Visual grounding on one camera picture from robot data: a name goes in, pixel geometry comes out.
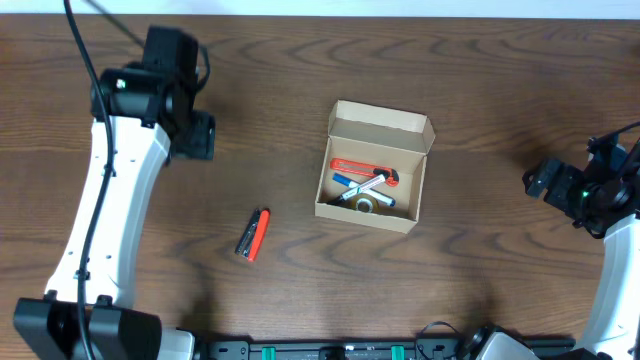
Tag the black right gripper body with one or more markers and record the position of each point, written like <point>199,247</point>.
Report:
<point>571,190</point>

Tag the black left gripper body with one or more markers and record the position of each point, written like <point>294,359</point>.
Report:
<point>199,136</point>

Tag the red black stapler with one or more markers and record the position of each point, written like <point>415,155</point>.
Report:
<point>253,236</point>

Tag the red utility knife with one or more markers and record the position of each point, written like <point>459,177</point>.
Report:
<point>367,170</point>

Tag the blue cap whiteboard marker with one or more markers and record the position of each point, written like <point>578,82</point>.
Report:
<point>387,200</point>

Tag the brown cardboard box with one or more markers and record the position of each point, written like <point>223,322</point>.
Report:
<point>379,136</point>

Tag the yellow tape roll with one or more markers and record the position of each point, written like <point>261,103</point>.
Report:
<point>364,203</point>

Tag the black cap whiteboard marker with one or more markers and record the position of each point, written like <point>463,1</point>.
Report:
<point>358,190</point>

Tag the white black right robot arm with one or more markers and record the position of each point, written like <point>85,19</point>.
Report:
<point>603,200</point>

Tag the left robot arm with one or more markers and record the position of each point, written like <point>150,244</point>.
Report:
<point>143,116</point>

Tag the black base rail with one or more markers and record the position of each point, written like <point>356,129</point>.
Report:
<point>437,341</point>

